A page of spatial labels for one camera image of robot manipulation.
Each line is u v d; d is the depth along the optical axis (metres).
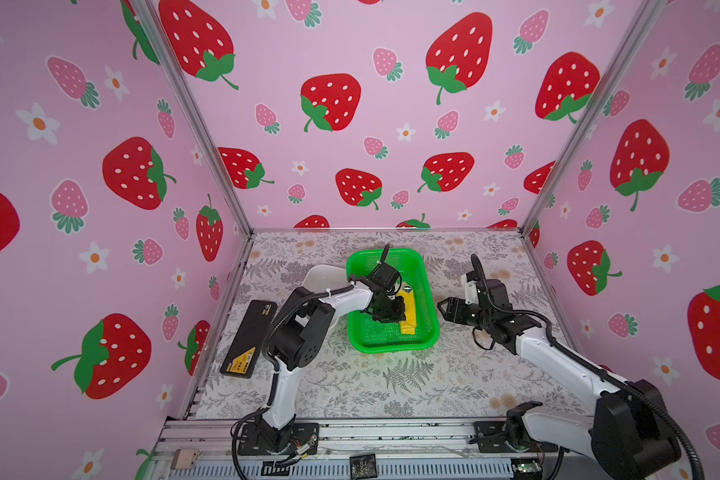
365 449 0.73
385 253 0.87
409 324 0.93
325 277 1.04
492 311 0.65
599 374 0.46
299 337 0.53
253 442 0.73
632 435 0.40
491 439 0.74
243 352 0.86
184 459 0.70
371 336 0.92
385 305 0.82
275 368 0.55
